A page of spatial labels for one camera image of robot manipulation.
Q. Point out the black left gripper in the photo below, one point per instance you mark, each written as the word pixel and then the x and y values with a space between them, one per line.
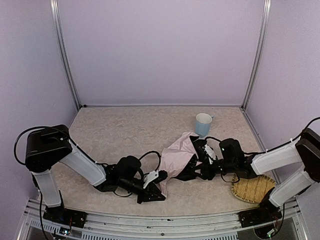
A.
pixel 149 188

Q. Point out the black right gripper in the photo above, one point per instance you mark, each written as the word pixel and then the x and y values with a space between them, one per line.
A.
pixel 202 166

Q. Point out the pink umbrella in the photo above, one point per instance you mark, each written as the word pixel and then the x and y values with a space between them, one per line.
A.
pixel 175 158

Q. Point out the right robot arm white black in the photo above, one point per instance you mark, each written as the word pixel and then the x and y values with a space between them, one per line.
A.
pixel 304 149

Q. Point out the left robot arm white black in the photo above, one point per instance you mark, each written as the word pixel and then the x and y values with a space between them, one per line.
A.
pixel 49 145

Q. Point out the blue ceramic mug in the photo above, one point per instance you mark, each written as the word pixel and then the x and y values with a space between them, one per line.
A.
pixel 203 124

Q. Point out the woven bamboo tray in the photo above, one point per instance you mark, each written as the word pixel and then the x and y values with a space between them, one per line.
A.
pixel 252 190

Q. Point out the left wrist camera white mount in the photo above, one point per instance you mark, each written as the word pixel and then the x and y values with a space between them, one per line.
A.
pixel 155 177

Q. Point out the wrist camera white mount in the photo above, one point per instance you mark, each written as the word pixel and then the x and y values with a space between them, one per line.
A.
pixel 155 177
pixel 204 152

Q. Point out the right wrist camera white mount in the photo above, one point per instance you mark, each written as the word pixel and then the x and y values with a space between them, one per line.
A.
pixel 204 152

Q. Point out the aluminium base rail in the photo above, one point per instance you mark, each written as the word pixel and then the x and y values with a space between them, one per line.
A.
pixel 109 226

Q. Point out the right aluminium frame post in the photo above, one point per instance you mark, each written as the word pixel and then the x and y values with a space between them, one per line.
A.
pixel 258 53

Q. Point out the aluminium frame post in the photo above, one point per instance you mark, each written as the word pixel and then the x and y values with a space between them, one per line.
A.
pixel 258 53
pixel 54 6

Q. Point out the left aluminium frame post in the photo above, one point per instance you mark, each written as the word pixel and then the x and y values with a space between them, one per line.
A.
pixel 54 6

